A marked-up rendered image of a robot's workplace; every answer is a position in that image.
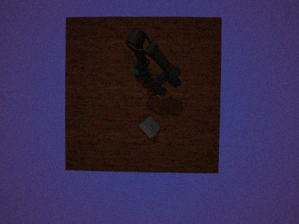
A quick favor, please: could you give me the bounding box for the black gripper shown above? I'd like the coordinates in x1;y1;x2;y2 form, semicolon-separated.
142;72;167;96

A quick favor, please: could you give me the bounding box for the dark grey sloped panel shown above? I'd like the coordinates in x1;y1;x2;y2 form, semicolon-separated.
139;116;160;138

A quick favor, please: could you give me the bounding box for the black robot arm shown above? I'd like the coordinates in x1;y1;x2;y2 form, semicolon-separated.
125;28;182;93

